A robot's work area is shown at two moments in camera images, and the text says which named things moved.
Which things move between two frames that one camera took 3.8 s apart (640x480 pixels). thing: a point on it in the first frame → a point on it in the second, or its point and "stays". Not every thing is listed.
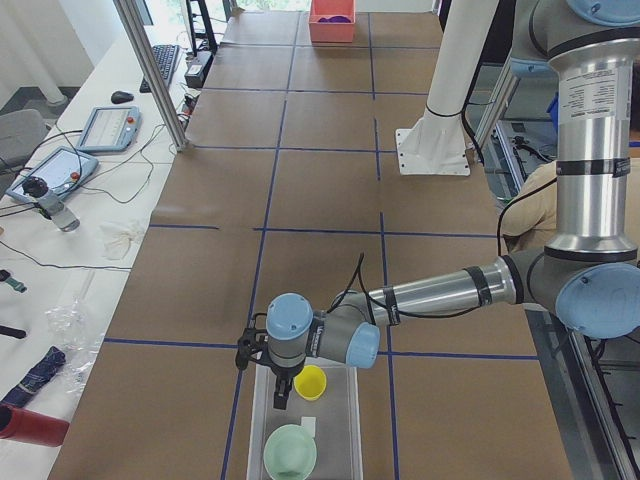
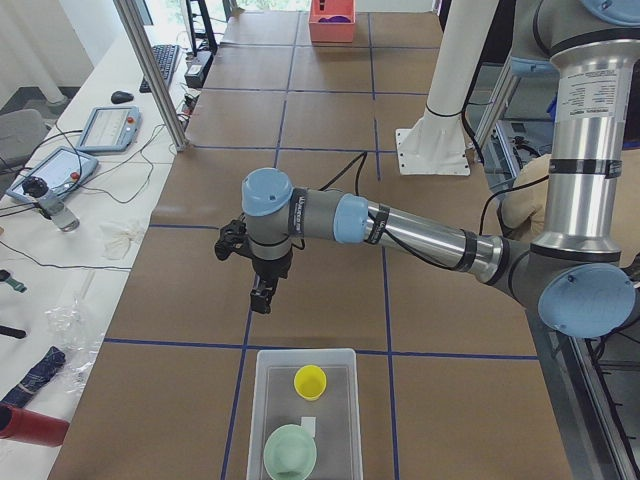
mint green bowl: [290, 452] stays
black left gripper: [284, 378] → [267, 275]
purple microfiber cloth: [334, 19] stays
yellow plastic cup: [310, 383] stays
